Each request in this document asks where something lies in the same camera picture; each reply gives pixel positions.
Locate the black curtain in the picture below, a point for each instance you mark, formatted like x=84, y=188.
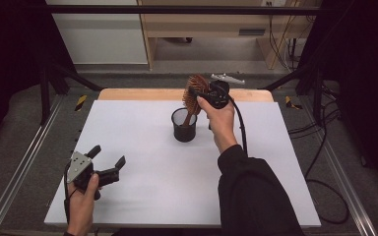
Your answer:
x=10, y=65
x=357, y=65

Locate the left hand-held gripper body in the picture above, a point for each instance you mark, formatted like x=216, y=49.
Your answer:
x=78, y=165

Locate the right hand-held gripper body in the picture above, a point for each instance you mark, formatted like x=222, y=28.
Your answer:
x=219, y=93

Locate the person's right hand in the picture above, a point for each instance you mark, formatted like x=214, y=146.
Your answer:
x=221, y=124

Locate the person's left hand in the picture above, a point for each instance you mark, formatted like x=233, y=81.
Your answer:
x=80, y=203

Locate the white power outlet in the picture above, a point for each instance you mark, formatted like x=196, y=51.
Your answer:
x=272, y=3

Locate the light wooden desk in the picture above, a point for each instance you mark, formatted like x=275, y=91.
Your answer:
x=210, y=23

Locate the black mesh pen holder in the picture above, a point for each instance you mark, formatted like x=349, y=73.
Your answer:
x=183, y=132

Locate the light wooden table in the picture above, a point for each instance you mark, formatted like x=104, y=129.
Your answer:
x=144, y=94

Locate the metal floor rail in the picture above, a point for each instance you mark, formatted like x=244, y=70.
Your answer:
x=13, y=183
x=347, y=190

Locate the black frame strut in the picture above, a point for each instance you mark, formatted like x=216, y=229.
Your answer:
x=316, y=95
x=45, y=95

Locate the wooden hairbrush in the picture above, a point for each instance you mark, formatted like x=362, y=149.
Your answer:
x=196, y=83

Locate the yellow black tape strip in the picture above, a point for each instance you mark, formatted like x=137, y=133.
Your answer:
x=290, y=102
x=80, y=103

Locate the black horizontal frame bar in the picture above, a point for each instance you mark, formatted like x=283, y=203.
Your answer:
x=177, y=10

